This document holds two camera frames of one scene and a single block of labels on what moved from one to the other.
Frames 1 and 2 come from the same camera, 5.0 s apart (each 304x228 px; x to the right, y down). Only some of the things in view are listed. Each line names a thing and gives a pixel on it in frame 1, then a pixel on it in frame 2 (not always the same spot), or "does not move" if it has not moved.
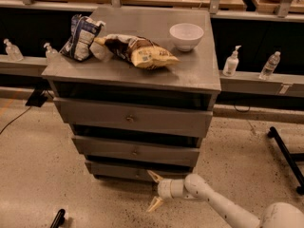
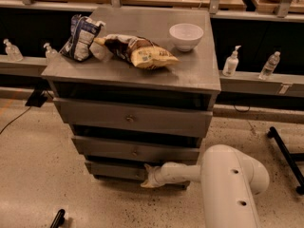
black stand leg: [290, 158] does not move
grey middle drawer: [155, 150] does not move
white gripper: [164, 188] to [157, 174]
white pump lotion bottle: [231, 63] does not move
